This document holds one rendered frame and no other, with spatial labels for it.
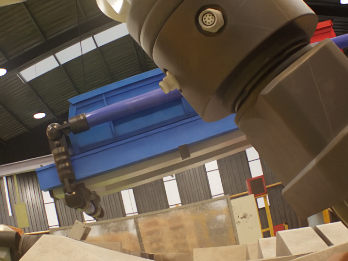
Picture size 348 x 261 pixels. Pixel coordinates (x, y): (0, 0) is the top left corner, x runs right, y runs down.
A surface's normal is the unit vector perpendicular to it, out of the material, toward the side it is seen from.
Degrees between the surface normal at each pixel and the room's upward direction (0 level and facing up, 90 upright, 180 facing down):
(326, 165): 108
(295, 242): 22
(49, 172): 90
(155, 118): 92
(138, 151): 90
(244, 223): 90
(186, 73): 113
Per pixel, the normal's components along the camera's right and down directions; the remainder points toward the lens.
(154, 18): -0.66, 0.29
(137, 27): -0.77, 0.49
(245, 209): -0.06, -0.29
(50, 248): -0.07, -0.94
